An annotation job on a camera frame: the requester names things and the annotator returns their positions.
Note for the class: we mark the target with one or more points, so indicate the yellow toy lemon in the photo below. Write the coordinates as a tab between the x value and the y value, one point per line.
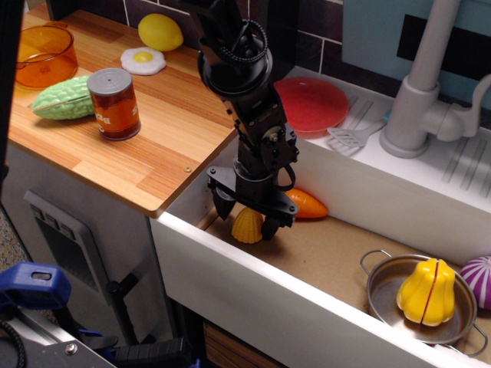
160	32

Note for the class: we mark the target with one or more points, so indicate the purple white toy onion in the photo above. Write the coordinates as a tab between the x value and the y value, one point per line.
476	273

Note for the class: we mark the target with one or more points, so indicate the yellow toy bell pepper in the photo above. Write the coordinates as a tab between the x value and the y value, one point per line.
427	296

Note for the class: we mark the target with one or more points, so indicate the grey toy oven door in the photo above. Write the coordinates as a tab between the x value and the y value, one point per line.
71	243

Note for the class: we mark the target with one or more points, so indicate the toy fried egg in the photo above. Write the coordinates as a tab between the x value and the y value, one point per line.
142	61

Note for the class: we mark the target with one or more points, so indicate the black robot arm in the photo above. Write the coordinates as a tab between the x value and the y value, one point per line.
235	63

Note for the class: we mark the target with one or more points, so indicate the orange toy can grey lid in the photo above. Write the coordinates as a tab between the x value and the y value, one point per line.
115	103

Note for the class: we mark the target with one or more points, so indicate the green toy bitter gourd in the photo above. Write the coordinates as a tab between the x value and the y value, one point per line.
67	100

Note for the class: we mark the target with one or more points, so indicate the blue plastic clamp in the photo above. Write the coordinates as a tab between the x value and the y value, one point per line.
34	286

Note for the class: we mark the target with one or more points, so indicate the grey toy faucet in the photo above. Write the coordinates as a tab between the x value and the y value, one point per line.
416	112

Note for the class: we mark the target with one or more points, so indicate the yellow toy corn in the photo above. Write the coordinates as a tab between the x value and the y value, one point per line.
247	227

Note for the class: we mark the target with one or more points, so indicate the grey toy spatula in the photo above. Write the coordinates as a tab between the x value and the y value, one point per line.
343	140

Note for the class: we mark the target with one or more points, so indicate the orange toy carrot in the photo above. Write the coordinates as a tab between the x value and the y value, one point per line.
308	206

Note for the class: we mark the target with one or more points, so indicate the orange transparent plastic pot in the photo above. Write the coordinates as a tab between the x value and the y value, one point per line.
46	56

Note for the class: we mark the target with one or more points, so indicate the red plastic plate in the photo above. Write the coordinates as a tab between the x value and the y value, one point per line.
312	105

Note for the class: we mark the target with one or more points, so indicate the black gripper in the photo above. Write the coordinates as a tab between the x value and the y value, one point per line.
262	193

